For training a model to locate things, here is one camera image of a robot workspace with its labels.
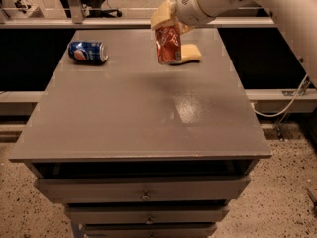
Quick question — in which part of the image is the blue pepsi can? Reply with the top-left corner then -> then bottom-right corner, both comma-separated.
67,41 -> 108,63

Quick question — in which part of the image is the metal railing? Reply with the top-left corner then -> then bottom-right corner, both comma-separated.
0,0 -> 274,30

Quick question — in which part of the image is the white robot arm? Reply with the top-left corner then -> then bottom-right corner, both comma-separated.
151,0 -> 317,86

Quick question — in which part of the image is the yellow sponge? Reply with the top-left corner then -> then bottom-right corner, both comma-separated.
173,44 -> 202,64

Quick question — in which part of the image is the bottom grey drawer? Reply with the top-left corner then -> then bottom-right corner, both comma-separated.
84,223 -> 217,238

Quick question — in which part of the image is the red coke can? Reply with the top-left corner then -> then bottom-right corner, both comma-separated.
155,25 -> 181,64

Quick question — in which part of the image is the white cable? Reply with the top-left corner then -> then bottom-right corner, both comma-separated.
252,74 -> 311,119

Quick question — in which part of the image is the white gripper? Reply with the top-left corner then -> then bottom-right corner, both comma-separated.
151,0 -> 214,35

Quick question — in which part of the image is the top grey drawer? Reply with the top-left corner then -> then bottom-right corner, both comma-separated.
35,176 -> 250,204

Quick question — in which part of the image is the grey drawer cabinet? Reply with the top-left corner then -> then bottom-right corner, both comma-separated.
8,28 -> 272,238

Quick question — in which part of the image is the grey drawer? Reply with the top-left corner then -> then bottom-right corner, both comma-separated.
65,205 -> 229,225
35,176 -> 250,204
84,223 -> 217,238

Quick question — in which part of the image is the middle grey drawer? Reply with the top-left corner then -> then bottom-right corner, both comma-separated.
65,205 -> 229,225

